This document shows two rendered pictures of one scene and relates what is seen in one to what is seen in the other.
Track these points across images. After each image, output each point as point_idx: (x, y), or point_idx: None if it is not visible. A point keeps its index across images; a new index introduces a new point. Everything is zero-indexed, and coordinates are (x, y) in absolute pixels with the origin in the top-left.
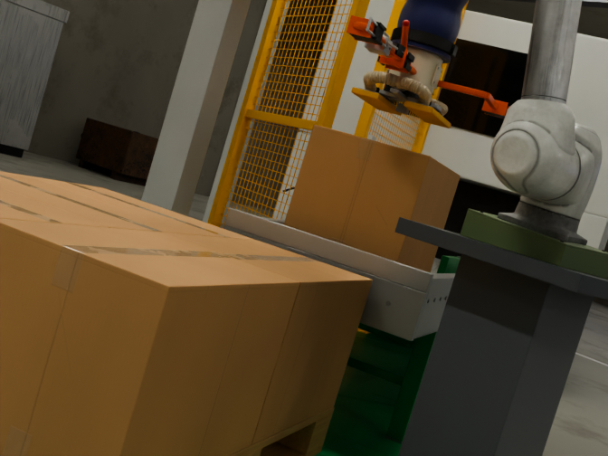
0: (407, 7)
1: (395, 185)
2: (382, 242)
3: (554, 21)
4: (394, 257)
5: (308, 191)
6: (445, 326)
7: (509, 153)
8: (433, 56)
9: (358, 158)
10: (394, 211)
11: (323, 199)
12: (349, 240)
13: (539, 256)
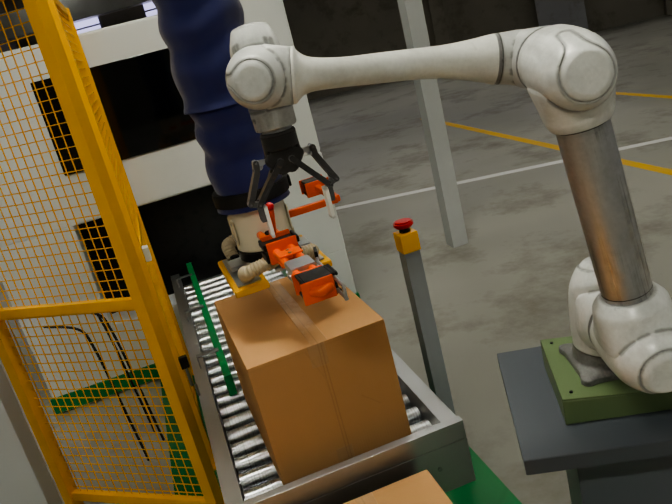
0: (222, 170)
1: (367, 364)
2: (385, 418)
3: (624, 221)
4: (404, 421)
5: (285, 431)
6: (590, 497)
7: (664, 376)
8: (279, 201)
9: (316, 367)
10: (380, 386)
11: (306, 426)
12: (355, 439)
13: (666, 407)
